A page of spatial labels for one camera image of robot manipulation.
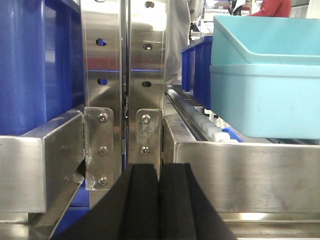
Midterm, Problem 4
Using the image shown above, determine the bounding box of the perforated steel upright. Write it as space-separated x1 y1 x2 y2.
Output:
80 0 124 207
127 0 169 164

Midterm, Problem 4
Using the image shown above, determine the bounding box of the left perforated steel upright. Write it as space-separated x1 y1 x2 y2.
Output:
80 0 124 207

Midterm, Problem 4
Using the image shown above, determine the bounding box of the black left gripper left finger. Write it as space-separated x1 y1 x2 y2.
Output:
54 164 159 240

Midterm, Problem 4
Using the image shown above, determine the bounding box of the right shelf steel front rail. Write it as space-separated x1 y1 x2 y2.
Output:
163 113 320 240

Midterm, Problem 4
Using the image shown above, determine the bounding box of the steel bracket plate right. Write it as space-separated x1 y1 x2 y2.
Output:
132 108 163 175

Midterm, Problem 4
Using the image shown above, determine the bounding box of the steel bracket plate left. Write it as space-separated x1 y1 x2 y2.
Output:
83 107 114 191

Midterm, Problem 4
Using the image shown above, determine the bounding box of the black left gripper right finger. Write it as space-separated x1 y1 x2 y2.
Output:
159 163 236 240

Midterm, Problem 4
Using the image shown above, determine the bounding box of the steel bracket plate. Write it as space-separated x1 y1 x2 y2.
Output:
83 107 114 191
132 108 163 175

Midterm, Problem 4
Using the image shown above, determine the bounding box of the right perforated steel upright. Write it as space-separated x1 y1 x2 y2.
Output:
127 0 169 164

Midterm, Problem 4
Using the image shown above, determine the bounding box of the left shelf steel rail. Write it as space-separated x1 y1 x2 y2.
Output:
0 110 84 213

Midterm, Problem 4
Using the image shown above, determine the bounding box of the dark blue bin behind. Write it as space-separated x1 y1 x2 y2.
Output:
180 36 213 110

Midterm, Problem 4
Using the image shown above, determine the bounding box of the person in red shirt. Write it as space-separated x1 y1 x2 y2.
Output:
249 0 292 18

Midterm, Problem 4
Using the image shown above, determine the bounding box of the light blue plastic bin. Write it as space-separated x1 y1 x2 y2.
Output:
210 64 320 140
211 15 320 66

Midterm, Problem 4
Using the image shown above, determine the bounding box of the person in grey clothes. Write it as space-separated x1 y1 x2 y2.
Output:
164 0 204 85

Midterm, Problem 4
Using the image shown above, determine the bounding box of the white roller track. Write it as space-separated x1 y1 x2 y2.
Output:
166 89 244 143

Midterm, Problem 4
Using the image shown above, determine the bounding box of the shelf steel rail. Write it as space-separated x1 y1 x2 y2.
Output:
0 110 84 213
163 113 320 240

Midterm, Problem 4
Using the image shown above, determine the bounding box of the large dark blue bin left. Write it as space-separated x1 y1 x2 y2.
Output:
0 0 85 136

